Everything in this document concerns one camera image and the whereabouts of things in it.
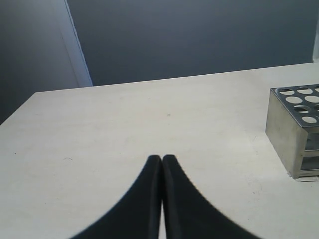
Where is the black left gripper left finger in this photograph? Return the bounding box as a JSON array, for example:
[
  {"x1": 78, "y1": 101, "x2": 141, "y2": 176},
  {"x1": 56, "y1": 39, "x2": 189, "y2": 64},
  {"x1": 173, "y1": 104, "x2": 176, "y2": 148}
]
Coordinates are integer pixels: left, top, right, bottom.
[{"x1": 73, "y1": 155, "x2": 162, "y2": 239}]

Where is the stainless steel test tube rack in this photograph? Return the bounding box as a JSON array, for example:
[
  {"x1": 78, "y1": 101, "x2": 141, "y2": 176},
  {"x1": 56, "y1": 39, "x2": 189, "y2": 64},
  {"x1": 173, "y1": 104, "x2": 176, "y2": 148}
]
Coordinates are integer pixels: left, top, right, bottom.
[{"x1": 265, "y1": 84, "x2": 319, "y2": 179}]

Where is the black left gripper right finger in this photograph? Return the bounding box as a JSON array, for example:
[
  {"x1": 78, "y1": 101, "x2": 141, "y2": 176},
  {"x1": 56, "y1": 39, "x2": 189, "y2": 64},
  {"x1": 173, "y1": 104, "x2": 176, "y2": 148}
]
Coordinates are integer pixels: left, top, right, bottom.
[{"x1": 162, "y1": 154, "x2": 257, "y2": 239}]

